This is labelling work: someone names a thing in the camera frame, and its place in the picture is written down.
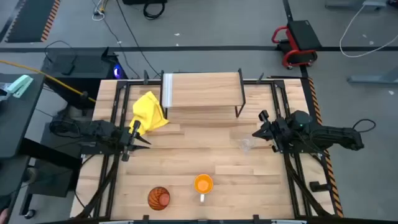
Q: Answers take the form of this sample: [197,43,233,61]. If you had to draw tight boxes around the black computer tower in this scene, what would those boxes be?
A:
[41,46,128,94]

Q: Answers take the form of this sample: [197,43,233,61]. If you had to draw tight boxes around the grey table leg base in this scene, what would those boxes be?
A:
[347,66,398,85]
[325,0,388,10]

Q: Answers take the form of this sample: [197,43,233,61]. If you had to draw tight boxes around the wooden shelf black metal legs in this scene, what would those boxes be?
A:
[160,68,247,119]

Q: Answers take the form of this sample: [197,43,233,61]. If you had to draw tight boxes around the clear glass cup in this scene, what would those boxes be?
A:
[238,138,255,154]

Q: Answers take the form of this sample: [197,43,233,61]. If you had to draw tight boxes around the yellow cloth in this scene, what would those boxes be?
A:
[128,90,170,136]

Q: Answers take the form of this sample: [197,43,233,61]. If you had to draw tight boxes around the black clamp knob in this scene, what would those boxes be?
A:
[309,180,332,193]

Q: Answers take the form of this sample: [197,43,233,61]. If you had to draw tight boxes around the black desk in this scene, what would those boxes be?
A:
[0,73,46,159]

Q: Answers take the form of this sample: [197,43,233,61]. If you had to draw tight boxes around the long black floor cable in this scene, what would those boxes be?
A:
[114,0,162,78]

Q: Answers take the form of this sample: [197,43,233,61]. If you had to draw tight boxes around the white floor cable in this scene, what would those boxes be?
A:
[338,3,398,58]

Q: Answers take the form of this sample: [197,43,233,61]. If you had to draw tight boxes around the yellow floor cable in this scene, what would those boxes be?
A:
[0,58,97,104]

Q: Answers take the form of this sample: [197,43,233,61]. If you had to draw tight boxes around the white mug orange inside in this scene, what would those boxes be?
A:
[193,173,215,203]

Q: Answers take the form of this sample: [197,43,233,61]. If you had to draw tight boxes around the mint green stapler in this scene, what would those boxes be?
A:
[6,74,34,99]

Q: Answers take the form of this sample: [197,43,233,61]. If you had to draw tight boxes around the black desk base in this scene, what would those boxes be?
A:
[18,138,83,218]

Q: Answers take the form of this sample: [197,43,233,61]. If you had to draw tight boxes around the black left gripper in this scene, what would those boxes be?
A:
[119,119,152,162]

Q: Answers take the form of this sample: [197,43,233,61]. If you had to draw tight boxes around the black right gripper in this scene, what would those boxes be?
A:
[251,110,293,154]

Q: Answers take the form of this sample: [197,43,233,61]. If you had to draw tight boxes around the coiled black cable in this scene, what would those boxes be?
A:
[142,0,166,21]

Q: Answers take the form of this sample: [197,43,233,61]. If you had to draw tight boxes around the red black rolling stool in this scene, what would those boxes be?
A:
[271,19,323,70]

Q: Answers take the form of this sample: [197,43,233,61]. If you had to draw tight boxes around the black power adapter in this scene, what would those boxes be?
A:
[60,55,77,76]

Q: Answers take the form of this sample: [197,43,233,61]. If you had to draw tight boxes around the black metal table frame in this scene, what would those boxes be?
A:
[74,70,343,224]

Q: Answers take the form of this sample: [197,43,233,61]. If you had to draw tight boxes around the black mat orange striped edge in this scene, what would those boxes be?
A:
[0,0,62,44]

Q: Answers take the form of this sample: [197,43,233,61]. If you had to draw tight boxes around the orange black hazard strip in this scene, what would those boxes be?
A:
[307,77,345,218]

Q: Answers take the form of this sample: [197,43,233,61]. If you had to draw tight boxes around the white cable bundle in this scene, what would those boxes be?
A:
[91,0,108,22]

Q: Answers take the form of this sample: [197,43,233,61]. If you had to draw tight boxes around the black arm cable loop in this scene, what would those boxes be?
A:
[352,118,377,134]

